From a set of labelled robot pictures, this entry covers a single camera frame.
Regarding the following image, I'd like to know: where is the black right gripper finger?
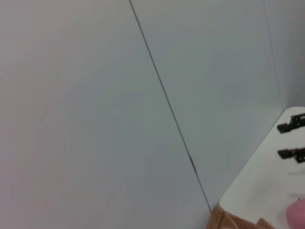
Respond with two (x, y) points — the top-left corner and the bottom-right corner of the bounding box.
(277, 114), (305, 134)
(278, 147), (305, 164)

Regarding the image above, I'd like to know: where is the pink peach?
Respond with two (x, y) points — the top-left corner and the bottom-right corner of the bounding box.
(285, 197), (305, 229)

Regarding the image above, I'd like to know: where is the brown jute handbag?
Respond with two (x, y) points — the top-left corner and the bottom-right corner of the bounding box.
(206, 204), (278, 229)

